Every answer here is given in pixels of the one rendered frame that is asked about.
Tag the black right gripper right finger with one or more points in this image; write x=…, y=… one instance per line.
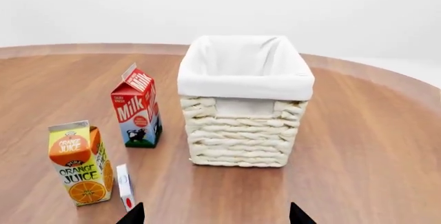
x=300, y=216

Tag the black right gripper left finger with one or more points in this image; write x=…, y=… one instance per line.
x=133, y=216

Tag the white woven basket with liner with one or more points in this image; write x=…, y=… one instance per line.
x=245, y=120

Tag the small white box red dot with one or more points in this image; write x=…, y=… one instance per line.
x=124, y=187

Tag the orange juice carton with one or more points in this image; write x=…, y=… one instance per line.
x=81, y=167

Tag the red milk carton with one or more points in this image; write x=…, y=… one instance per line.
x=137, y=115

